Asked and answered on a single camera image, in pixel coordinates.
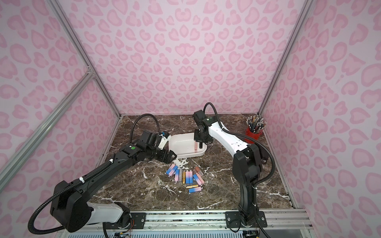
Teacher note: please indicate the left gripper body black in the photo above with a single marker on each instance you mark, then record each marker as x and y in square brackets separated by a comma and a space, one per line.
[166, 154]

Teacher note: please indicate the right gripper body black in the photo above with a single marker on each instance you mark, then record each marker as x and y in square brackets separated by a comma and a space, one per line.
[200, 138]

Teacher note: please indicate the pink lip gloss tube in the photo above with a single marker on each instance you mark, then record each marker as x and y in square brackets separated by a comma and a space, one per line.
[195, 146]

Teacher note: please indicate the pink clear lip gloss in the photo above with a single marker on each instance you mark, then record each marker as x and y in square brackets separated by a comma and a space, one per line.
[198, 171]

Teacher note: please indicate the pink blue lipstick diagonal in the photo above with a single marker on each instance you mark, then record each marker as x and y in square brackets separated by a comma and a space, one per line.
[199, 180]

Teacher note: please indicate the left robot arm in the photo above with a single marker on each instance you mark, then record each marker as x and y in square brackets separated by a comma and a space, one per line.
[70, 203]

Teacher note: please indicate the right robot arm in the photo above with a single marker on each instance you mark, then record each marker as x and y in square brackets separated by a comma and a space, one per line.
[252, 164]

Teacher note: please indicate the white plastic storage box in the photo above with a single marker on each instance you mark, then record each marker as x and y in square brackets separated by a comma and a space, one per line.
[183, 146]

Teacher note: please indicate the silver lipstick tube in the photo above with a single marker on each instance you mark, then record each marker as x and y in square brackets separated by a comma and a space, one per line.
[180, 175]

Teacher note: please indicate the gold glitter lipstick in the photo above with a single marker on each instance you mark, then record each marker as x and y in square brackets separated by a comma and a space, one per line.
[184, 177]

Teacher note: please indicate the pink blue lipstick bottom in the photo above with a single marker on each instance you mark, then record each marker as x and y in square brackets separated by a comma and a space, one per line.
[195, 189]

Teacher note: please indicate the red pencil cup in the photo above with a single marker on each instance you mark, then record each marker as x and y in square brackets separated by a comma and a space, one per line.
[252, 135]

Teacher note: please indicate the bundle of pencils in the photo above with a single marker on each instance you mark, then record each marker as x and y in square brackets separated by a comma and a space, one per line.
[256, 123]

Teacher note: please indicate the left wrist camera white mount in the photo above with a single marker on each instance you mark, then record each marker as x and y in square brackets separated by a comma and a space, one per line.
[164, 139]

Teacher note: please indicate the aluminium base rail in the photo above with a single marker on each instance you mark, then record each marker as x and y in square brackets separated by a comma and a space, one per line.
[277, 223]

